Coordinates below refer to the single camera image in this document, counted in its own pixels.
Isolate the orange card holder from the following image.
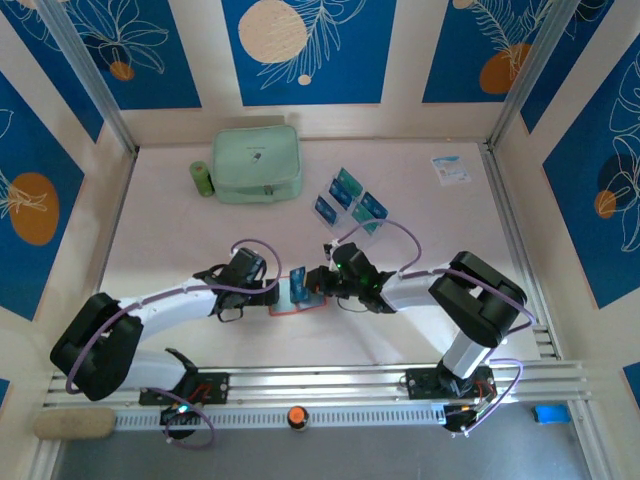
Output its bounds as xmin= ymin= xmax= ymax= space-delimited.
xmin=267 ymin=276 xmax=330 ymax=318

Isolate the blue credit card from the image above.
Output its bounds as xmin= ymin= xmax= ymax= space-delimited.
xmin=313 ymin=196 xmax=339 ymax=222
xmin=288 ymin=266 xmax=311 ymax=305
xmin=327 ymin=179 xmax=357 ymax=205
xmin=360 ymin=192 xmax=390 ymax=217

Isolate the clear acrylic card stand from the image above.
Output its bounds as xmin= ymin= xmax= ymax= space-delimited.
xmin=310 ymin=167 xmax=391 ymax=249

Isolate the green credit card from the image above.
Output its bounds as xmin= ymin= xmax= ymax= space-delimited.
xmin=349 ymin=202 xmax=385 ymax=236

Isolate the teal credit card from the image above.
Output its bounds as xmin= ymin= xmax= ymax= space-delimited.
xmin=334 ymin=168 xmax=365 ymax=194

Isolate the green cylinder roll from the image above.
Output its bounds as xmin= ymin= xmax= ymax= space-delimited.
xmin=188 ymin=160 xmax=216 ymax=197

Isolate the mint green zip pouch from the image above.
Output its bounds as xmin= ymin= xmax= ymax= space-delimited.
xmin=212 ymin=124 xmax=303 ymax=205

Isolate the orange stop button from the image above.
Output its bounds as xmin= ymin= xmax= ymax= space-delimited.
xmin=287 ymin=405 xmax=311 ymax=431

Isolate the white blue paper packet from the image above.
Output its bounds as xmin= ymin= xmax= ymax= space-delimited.
xmin=430 ymin=154 xmax=473 ymax=187

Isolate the small black electronics board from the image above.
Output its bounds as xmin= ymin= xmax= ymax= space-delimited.
xmin=159 ymin=404 xmax=202 ymax=427
xmin=443 ymin=403 xmax=494 ymax=435

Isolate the beige foam pad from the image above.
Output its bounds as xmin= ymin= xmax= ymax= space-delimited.
xmin=33 ymin=407 xmax=117 ymax=441

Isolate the blue sponge block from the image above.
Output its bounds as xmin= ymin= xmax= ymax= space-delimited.
xmin=532 ymin=403 xmax=571 ymax=426

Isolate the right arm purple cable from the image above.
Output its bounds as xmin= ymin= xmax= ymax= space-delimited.
xmin=337 ymin=219 xmax=539 ymax=435

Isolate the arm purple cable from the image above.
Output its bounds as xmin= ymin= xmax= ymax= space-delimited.
xmin=64 ymin=238 xmax=282 ymax=450
xmin=337 ymin=219 xmax=539 ymax=435

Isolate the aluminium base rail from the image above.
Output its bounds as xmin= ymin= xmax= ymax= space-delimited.
xmin=42 ymin=362 xmax=594 ymax=409

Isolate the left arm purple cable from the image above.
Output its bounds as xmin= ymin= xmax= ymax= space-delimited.
xmin=64 ymin=238 xmax=282 ymax=450

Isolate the grey slotted cable duct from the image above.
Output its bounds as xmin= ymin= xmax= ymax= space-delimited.
xmin=114 ymin=402 xmax=446 ymax=431

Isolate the aluminium side rail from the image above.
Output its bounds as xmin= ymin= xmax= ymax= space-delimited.
xmin=480 ymin=142 xmax=565 ymax=361

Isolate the aluminium frame post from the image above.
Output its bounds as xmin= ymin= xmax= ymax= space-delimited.
xmin=483 ymin=0 xmax=589 ymax=151
xmin=34 ymin=0 xmax=140 ymax=154

